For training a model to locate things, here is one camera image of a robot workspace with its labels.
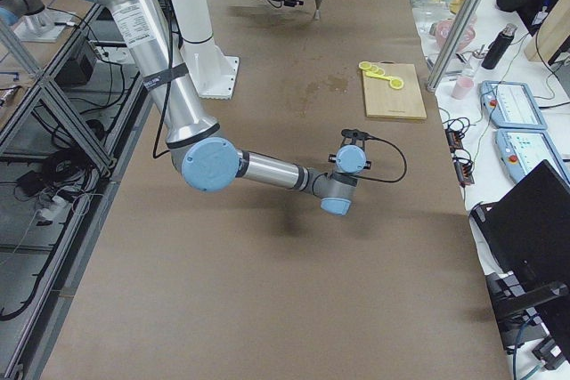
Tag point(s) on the steel double jigger measuring cup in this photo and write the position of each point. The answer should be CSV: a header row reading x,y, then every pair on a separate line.
x,y
317,11

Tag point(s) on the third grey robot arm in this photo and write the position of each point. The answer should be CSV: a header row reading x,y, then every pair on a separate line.
x,y
13,10

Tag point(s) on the pink cup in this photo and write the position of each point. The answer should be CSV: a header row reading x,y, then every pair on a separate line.
x,y
463,85

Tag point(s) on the yellow plastic spoon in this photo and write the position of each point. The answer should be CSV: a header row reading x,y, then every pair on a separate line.
x,y
385,77

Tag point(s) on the bamboo cutting board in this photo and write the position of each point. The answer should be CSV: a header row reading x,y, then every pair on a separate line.
x,y
381,101

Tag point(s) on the black water bottle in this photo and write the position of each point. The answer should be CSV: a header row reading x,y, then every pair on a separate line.
x,y
499,46

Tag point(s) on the black power box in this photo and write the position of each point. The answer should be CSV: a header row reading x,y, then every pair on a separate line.
x,y
78,68

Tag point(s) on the upper teach pendant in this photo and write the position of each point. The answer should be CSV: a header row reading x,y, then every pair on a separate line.
x,y
511,105

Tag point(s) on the teach pendant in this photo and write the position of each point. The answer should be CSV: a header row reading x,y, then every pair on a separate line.
x,y
511,105
521,150

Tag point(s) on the lower teach pendant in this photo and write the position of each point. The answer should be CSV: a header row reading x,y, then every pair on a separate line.
x,y
521,150

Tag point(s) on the white power strip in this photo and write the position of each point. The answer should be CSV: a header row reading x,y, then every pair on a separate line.
x,y
48,213

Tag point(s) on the black laptop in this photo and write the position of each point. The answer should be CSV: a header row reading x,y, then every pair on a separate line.
x,y
528,234

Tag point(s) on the black monitor stand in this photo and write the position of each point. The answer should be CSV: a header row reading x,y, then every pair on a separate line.
x,y
525,317

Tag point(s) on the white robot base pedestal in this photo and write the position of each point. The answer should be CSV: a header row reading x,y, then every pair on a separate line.
x,y
213,73

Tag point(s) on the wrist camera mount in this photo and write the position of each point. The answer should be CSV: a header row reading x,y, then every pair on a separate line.
x,y
351,157

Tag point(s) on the aluminium frame post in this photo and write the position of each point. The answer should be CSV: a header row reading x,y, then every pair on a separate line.
x,y
460,24

